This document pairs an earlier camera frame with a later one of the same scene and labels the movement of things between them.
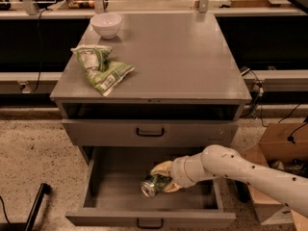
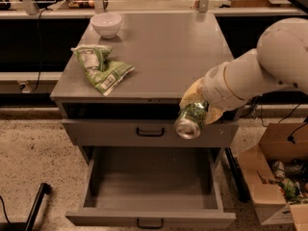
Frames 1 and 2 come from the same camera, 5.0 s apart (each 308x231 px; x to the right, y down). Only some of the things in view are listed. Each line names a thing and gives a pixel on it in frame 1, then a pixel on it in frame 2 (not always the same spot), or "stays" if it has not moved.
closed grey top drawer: (149, 133) stays
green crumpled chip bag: (104, 74) stays
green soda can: (153, 185) to (190, 120)
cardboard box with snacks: (282, 146) stays
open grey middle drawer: (110, 194) stays
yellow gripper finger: (163, 168) to (192, 94)
